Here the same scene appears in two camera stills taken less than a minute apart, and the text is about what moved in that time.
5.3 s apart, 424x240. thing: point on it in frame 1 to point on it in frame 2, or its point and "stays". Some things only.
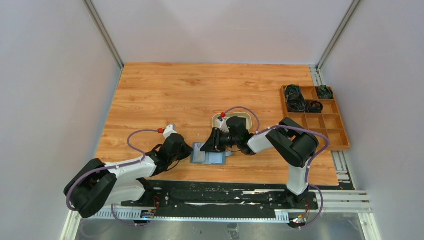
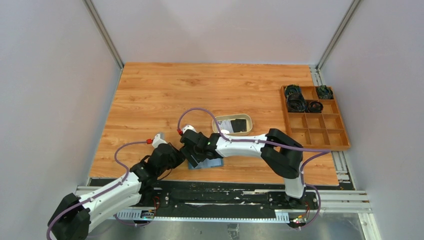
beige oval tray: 216,124 stays
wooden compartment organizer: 315,108 stays
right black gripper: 212,144 to 188,152
